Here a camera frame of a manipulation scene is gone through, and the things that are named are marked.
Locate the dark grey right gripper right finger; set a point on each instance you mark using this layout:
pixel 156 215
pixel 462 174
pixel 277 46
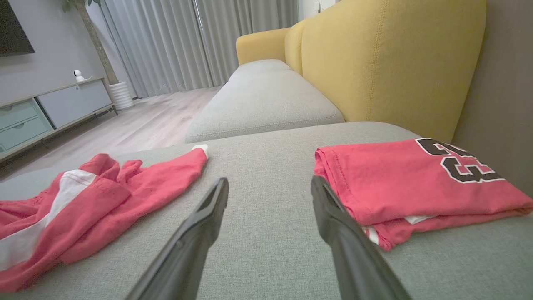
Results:
pixel 354 258

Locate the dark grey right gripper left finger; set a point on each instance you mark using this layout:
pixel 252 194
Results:
pixel 187 250

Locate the red shirt with black number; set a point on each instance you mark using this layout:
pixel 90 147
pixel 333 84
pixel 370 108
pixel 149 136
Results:
pixel 395 183

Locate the red shirt with white stripe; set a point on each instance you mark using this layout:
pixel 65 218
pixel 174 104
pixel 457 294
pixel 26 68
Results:
pixel 104 200

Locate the large grey sofa ottoman cushion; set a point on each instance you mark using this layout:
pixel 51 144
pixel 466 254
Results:
pixel 270 208

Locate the long grey sofa seat cushion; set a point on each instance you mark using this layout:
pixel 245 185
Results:
pixel 266 104

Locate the white ribbed plant pot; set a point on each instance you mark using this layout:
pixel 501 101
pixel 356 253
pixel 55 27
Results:
pixel 121 96

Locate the grey and mint TV cabinet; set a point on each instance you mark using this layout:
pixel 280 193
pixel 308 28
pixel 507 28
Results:
pixel 75 102

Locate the short grey sofa seat cushion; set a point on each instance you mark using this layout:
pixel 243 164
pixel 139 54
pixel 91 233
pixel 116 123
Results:
pixel 260 66

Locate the grey pleated curtain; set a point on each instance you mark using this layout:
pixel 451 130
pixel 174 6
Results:
pixel 166 41

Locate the yellow sofa armrest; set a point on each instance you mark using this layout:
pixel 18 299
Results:
pixel 260 43

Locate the narrow yellow sofa backrest cushion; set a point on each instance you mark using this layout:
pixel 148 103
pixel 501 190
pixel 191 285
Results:
pixel 293 46

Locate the indoor plant with brown trunk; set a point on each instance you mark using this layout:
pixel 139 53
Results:
pixel 95 41

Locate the small white security camera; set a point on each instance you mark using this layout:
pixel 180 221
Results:
pixel 78 75

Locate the white wall switch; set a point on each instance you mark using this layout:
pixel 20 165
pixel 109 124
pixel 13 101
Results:
pixel 319 6

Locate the black wall television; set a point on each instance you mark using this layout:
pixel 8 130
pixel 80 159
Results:
pixel 12 25

